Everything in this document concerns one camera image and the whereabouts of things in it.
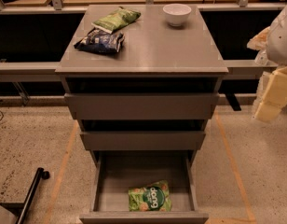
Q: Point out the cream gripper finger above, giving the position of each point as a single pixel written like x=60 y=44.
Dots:
x=259 y=41

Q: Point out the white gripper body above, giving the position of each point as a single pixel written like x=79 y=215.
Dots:
x=280 y=42

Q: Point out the green dang rice chip bag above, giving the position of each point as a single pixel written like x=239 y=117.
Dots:
x=152 y=197

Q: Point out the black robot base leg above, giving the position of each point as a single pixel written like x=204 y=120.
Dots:
x=40 y=174

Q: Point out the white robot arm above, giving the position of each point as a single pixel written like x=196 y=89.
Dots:
x=271 y=44

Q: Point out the grey drawer cabinet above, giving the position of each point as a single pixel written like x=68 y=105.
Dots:
x=156 y=58

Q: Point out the green snack bag on counter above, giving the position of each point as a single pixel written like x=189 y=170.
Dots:
x=116 y=20

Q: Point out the dark blue snack bag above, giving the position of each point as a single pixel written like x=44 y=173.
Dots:
x=99 y=42

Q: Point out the grey bottom drawer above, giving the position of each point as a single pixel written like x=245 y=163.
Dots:
x=118 y=171

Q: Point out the grey drawer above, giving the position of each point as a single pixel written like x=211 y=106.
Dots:
x=140 y=107
x=178 y=140
x=118 y=171

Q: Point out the grey top drawer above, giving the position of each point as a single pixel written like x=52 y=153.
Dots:
x=140 y=107

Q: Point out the grey middle drawer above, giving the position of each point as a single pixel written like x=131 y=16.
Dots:
x=178 y=140

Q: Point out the white bowl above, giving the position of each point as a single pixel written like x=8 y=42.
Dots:
x=176 y=14

